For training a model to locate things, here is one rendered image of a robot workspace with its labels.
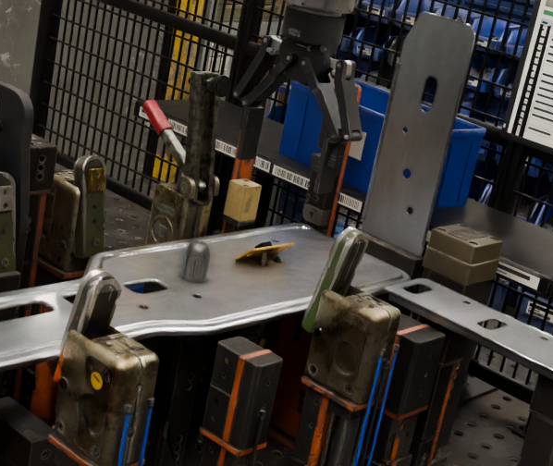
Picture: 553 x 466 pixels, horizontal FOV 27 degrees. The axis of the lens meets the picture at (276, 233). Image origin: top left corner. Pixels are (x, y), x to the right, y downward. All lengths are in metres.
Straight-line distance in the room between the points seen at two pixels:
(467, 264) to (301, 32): 0.41
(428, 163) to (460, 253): 0.14
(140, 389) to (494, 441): 0.91
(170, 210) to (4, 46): 2.63
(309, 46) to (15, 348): 0.53
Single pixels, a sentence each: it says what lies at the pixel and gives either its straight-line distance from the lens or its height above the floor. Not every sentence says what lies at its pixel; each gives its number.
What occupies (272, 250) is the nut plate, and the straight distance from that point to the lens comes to 1.53.
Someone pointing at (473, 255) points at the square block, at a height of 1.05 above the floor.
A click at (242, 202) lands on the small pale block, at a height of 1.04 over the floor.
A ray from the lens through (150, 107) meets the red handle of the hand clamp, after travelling 1.64.
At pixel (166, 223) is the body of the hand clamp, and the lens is 1.61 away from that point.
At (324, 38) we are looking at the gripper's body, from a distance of 1.42.
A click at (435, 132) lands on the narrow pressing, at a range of 1.66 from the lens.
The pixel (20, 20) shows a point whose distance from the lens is 4.11.
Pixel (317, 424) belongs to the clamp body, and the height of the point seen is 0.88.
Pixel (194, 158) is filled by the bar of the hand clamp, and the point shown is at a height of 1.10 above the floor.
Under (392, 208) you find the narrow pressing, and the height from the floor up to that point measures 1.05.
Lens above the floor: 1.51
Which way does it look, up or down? 18 degrees down
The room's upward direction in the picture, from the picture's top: 11 degrees clockwise
